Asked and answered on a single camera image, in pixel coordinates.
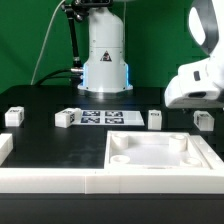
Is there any white square tabletop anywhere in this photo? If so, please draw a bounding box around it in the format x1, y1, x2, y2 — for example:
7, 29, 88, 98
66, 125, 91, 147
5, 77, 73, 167
104, 131, 224, 170

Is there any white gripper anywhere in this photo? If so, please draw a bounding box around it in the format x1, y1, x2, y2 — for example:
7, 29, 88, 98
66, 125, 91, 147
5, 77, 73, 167
164, 57, 224, 109

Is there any AprilTag marker sheet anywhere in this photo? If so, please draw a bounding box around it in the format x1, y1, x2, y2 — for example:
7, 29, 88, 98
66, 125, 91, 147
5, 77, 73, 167
74, 110, 144, 126

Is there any white U-shaped fence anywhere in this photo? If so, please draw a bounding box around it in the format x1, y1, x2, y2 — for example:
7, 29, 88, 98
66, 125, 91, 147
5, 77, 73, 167
0, 134, 224, 194

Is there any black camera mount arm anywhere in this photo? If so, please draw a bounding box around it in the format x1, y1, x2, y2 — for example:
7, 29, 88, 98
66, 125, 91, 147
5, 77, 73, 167
61, 0, 113, 68

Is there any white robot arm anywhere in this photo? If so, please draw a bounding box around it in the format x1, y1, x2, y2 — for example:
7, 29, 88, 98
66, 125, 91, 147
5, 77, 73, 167
79, 0, 224, 108

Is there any black cable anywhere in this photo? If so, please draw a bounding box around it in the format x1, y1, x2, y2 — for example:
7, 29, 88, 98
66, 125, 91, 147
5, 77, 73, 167
34, 68, 83, 87

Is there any grey cable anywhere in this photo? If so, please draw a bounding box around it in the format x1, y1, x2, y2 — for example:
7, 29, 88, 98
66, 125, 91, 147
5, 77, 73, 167
30, 0, 68, 86

